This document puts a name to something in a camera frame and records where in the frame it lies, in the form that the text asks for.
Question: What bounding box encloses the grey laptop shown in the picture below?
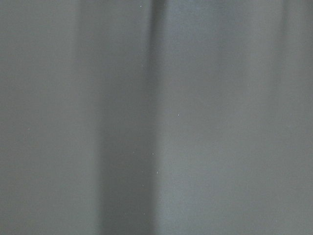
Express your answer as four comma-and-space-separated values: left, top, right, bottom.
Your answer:
0, 0, 313, 235

